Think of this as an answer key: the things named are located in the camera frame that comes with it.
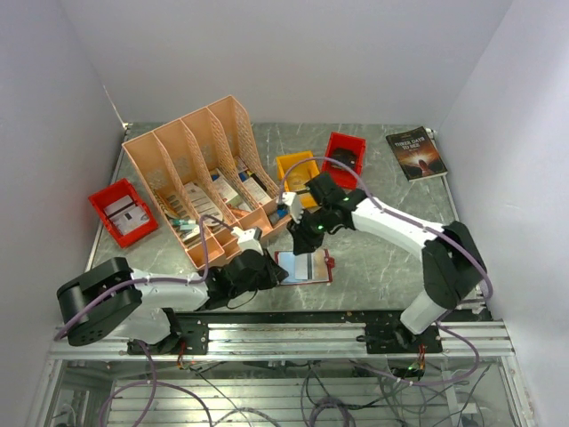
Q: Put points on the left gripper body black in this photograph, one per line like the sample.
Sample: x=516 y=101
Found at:
x=264 y=279

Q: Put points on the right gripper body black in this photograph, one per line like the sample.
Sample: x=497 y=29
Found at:
x=317 y=220

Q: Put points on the white VIP card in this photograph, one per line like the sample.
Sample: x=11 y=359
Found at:
x=303 y=267

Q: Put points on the red card holder wallet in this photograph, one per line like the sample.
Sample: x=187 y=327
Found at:
x=285 y=259

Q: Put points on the yellow plastic bin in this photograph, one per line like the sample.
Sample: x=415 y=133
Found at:
x=296 y=177

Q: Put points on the black credit card stack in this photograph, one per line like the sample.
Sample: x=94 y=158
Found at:
x=345 y=156

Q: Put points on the pink file organizer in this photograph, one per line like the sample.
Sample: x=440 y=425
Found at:
x=204 y=174

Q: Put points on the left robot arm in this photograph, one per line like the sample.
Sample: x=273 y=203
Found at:
x=114 y=299

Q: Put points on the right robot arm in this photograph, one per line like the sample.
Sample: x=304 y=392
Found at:
x=451 y=265

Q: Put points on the red bin with cards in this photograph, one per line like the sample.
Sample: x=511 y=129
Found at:
x=340 y=175

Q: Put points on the white cards in left bin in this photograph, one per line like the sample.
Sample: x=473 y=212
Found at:
x=126 y=215

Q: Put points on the dark paperback book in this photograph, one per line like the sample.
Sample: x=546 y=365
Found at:
x=416 y=153

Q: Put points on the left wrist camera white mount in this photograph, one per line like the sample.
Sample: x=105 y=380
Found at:
x=248 y=239

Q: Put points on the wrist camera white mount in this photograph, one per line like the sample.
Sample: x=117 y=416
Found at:
x=290 y=202
x=248 y=239

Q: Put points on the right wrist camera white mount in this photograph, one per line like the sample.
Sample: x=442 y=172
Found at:
x=290 y=202

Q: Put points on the aluminium mounting rail frame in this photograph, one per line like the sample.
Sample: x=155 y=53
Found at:
x=326 y=368

